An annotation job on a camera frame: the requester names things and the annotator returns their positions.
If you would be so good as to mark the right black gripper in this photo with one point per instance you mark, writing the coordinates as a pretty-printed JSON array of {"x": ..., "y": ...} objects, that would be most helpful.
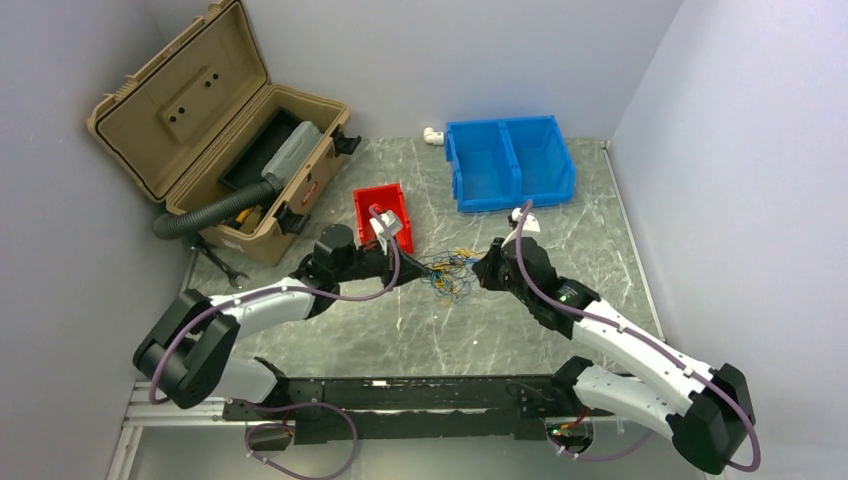
[{"x": 487, "y": 267}]

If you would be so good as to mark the black metal wrench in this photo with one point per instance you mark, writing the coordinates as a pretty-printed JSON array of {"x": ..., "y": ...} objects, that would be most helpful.
[{"x": 235, "y": 278}]

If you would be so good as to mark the blue divided plastic bin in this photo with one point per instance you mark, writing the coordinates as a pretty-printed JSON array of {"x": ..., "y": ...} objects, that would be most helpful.
[{"x": 499, "y": 164}]

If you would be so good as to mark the black aluminium base frame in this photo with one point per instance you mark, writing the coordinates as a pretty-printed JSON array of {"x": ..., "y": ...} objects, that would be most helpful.
[{"x": 320, "y": 410}]

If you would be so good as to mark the white pipe elbow fitting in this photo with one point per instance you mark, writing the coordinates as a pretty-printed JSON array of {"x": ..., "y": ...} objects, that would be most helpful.
[{"x": 433, "y": 137}]

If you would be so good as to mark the grey canister in toolbox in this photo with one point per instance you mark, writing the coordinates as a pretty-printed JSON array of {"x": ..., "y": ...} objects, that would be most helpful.
[{"x": 289, "y": 157}]

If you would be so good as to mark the tan open toolbox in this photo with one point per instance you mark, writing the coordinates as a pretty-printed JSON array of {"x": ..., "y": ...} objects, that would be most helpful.
[{"x": 178, "y": 123}]

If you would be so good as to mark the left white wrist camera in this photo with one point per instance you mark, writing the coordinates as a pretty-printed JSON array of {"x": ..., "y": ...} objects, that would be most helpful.
[{"x": 386, "y": 225}]

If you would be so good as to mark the red plastic bin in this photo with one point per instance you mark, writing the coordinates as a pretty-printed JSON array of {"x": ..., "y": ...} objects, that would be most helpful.
[{"x": 385, "y": 197}]

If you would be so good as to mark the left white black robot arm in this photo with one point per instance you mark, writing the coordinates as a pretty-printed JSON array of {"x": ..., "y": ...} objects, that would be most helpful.
[{"x": 187, "y": 354}]

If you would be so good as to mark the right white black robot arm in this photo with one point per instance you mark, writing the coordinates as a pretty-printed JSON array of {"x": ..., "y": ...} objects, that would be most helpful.
[{"x": 705, "y": 412}]

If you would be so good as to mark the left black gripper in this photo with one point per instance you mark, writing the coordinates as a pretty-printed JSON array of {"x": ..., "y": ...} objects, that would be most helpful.
[{"x": 408, "y": 269}]

